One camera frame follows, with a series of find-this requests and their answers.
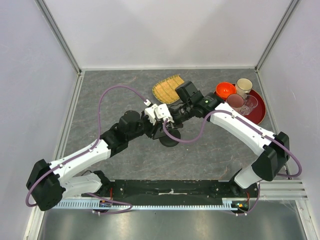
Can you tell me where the aluminium frame post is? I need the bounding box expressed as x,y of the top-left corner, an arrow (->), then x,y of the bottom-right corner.
35,0 -> 82,75
254,0 -> 301,73

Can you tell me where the woven bamboo tray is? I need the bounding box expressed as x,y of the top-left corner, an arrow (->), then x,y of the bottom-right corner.
151,74 -> 185,105

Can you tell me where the clear glass cup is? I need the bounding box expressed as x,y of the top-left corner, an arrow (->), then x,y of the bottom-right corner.
239,94 -> 258,116

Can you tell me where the left aluminium frame post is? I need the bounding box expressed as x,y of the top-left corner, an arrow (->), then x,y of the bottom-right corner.
35,0 -> 82,75

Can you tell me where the white ceramic mug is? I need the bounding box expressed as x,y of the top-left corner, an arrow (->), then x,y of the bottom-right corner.
235,78 -> 253,100

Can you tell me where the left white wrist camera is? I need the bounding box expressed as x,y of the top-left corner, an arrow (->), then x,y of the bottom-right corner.
144,99 -> 158,126

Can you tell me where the pink mug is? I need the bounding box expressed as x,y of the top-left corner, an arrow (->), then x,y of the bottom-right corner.
226,94 -> 245,113

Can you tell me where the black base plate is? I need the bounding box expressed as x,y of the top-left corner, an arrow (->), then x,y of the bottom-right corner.
96,179 -> 258,206

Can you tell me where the right aluminium frame post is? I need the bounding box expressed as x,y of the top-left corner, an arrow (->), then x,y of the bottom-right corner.
254,0 -> 301,73

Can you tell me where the orange bowl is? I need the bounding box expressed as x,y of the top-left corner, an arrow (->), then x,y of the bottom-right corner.
215,82 -> 237,100

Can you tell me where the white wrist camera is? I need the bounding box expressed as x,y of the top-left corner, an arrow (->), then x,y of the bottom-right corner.
154,104 -> 174,123
144,99 -> 158,126

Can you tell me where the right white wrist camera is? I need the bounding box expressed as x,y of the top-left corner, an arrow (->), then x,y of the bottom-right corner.
154,104 -> 174,123

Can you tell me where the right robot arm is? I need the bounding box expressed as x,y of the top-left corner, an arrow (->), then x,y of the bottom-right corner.
170,81 -> 290,197

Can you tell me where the black smartphone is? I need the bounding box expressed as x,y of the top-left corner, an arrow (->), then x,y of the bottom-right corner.
151,122 -> 167,140

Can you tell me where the black phone stand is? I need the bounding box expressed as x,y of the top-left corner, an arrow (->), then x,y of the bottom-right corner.
159,123 -> 181,148

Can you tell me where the red round tray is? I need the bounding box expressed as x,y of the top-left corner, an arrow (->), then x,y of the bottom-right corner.
212,88 -> 267,126

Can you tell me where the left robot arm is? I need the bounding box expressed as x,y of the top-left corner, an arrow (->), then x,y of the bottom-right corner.
25,108 -> 161,211

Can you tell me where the slotted cable duct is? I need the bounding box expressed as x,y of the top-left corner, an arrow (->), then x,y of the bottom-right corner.
53,197 -> 249,211

